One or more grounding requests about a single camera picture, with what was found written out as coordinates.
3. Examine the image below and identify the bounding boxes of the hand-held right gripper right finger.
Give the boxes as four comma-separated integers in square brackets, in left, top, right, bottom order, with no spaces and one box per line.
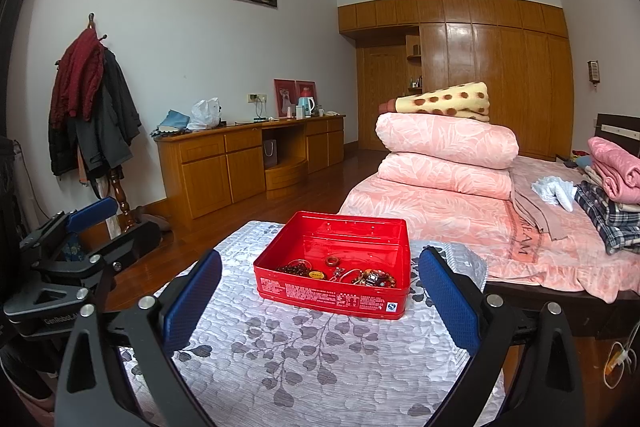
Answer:
[417,246,586,427]

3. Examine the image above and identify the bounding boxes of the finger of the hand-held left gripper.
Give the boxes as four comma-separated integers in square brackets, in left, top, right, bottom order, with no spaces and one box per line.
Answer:
[30,224,163,304]
[20,197,118,254]

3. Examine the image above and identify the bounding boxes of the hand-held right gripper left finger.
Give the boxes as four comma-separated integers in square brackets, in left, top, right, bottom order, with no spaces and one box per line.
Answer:
[55,248,223,427]

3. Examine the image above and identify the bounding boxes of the large wooden bead bracelet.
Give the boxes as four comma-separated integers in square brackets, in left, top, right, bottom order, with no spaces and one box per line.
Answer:
[350,269,398,289]

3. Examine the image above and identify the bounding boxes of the dark brown bead necklace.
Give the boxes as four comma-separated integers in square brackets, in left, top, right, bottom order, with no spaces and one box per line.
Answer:
[275,259,313,278]

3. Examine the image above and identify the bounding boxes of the silver bangle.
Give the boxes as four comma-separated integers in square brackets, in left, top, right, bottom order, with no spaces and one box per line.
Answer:
[330,267,366,284]

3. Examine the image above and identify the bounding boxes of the red tin box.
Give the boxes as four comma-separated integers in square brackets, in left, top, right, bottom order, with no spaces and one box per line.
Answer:
[252,211,412,320]

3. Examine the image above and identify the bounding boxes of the person's left forearm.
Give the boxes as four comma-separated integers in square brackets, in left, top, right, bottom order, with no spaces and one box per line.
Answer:
[0,337,68,423]

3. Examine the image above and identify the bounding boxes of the dark slippers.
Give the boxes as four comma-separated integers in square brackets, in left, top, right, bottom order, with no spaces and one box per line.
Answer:
[135,207,173,235]

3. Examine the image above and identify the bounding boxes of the wooden coat rack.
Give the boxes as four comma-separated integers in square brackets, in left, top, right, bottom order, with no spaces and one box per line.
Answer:
[85,13,136,233]

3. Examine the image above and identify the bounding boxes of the coat rack with coats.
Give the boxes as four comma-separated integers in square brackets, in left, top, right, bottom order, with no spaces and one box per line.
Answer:
[47,49,142,178]

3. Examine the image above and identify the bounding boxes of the wooden sideboard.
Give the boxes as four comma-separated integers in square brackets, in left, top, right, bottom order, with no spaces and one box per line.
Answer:
[156,114,346,220]

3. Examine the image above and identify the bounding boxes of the white grey leaf quilted mat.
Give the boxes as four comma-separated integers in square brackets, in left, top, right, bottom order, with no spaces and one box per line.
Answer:
[117,219,506,427]

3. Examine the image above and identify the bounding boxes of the blue cloth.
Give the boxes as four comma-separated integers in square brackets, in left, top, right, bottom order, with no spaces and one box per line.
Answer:
[151,109,192,138]

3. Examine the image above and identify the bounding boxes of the folded pink quilt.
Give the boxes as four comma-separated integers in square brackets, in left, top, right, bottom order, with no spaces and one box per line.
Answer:
[376,112,520,170]
[377,152,513,202]

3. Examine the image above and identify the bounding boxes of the beige folded cloth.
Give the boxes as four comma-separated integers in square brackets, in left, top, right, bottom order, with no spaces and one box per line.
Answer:
[510,184,576,242]

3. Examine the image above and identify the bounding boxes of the dark red scarf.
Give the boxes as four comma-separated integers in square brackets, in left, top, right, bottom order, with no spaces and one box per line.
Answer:
[49,29,106,120]

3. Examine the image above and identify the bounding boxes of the white plastic bag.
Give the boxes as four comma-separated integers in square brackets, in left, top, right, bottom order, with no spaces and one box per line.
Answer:
[187,98,223,130]

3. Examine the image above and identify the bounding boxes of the white cloth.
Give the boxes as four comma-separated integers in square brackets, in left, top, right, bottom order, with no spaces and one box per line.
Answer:
[531,176,578,212]

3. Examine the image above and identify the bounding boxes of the plaid clothes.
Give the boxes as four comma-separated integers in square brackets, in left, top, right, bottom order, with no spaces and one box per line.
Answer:
[574,181,640,255]

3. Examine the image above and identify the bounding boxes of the giraffe print blanket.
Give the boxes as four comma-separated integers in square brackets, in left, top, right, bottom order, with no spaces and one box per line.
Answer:
[382,82,491,124]

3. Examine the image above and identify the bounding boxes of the wooden door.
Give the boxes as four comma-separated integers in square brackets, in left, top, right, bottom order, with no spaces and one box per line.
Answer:
[356,44,408,151]

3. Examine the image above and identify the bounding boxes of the pink folded blanket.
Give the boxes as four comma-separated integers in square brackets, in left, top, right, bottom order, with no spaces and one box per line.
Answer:
[587,136,640,205]

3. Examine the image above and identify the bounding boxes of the wooden wardrobe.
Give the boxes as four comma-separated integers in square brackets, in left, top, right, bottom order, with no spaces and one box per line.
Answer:
[337,0,573,160]

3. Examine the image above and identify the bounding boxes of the dark wooden bed headboard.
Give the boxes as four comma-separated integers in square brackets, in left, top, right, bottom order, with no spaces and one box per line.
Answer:
[595,113,640,145]

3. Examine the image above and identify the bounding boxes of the white cable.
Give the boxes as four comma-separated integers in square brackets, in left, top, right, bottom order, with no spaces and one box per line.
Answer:
[602,339,636,390]

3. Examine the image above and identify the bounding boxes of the red photo frame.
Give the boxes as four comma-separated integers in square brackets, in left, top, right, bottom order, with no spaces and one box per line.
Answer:
[273,79,297,118]
[295,81,317,108]

